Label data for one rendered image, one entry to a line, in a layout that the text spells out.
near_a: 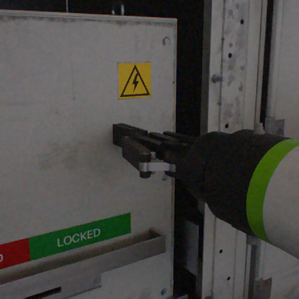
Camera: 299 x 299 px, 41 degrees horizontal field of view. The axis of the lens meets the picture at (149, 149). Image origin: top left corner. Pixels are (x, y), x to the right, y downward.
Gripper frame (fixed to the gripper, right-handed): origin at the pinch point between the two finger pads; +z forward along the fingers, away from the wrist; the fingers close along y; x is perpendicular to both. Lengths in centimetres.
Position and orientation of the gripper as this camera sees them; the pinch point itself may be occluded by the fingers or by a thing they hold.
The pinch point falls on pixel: (129, 137)
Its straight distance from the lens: 56.2
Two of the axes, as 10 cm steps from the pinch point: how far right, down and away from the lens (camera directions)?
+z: -5.5, -2.0, 8.1
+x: 0.0, -9.7, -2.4
